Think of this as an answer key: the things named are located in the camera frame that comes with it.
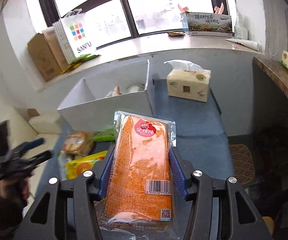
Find orange spicy strip pack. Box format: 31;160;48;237
96;110;179;239

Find person's left forearm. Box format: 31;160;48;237
0;180;29;240

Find tissue pack on table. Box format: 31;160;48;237
164;60;211;102

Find brown cardboard box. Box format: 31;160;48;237
27;27;69;82

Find white tube on sill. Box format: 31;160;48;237
226;38;260;51

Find white green wet wipes pack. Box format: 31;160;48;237
58;151;73;181

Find green yellow sachets pile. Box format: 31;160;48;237
62;54;100;74

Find crumpled brown wrapper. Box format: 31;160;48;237
168;31;186;37

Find printed long gift box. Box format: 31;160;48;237
181;12;233;38

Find cream sofa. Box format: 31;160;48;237
0;104;62;213

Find yellow pouch snack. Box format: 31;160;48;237
66;151;108;179

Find green snack packet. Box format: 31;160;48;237
92;129;115;142

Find white bottle on sill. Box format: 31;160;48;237
234;16;248;40

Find round cake snack pack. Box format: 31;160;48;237
62;131;95;157

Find white SANFU shopping bag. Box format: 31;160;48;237
53;9;96;64

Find person's left hand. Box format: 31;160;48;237
0;177;30;200

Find black window frame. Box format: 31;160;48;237
38;0;235;48

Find white cardboard box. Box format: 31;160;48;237
57;60;155;132

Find yellow round stool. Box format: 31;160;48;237
262;216;275;236

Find brown woven stool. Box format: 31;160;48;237
229;144;255;185

